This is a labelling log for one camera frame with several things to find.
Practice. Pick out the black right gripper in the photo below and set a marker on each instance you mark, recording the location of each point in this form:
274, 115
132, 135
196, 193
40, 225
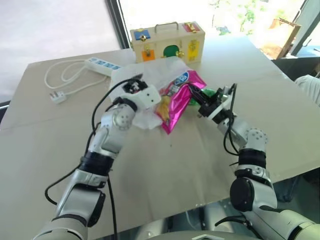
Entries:
207, 107

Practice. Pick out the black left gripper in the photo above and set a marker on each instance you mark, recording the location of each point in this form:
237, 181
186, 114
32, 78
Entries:
135, 86

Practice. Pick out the magenta snack packet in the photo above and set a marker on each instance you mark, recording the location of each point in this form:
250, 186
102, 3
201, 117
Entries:
178, 102

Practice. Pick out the white translucent plastic bag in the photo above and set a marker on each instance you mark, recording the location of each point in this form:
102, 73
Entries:
160, 71

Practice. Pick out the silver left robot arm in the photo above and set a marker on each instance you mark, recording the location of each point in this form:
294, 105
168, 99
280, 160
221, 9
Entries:
110, 140

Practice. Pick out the person's white-sleeved forearm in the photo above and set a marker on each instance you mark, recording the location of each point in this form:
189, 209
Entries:
310, 88

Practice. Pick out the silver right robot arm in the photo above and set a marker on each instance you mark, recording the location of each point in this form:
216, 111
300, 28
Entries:
252, 190

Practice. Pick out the green snack packet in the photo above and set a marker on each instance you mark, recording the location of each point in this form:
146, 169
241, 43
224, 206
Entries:
211, 93

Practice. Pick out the white power strip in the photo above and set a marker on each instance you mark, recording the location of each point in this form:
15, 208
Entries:
102, 65

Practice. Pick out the wooden lock box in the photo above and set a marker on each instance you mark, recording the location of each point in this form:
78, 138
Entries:
160, 42

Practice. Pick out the white power plug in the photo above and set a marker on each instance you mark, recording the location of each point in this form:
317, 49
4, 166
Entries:
58, 97

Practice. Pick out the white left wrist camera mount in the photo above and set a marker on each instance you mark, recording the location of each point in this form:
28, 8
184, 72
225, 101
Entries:
150, 96

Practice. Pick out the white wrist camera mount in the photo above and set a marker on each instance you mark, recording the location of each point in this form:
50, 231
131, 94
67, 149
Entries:
220, 108
150, 96

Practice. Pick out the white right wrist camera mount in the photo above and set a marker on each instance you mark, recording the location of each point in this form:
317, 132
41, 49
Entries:
220, 108

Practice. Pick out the dark window frame post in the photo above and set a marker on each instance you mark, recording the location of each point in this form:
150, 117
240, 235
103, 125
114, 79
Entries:
117, 22

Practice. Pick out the wooden frame outside window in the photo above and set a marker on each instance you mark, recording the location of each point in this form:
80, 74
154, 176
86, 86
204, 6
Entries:
290, 37

